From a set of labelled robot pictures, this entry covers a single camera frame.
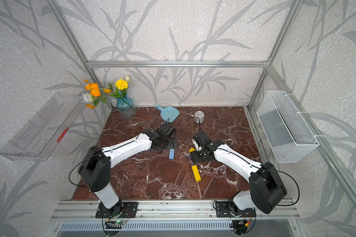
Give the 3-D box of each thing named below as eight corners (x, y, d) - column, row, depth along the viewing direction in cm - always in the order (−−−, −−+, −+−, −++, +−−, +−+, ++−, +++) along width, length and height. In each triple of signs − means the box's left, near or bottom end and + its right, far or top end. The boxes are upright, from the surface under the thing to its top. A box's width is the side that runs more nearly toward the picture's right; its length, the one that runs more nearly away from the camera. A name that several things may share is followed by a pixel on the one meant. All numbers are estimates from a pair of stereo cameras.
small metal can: (194, 123, 112) (194, 118, 107) (194, 116, 117) (194, 110, 112) (204, 123, 112) (204, 118, 107) (203, 116, 117) (204, 110, 112)
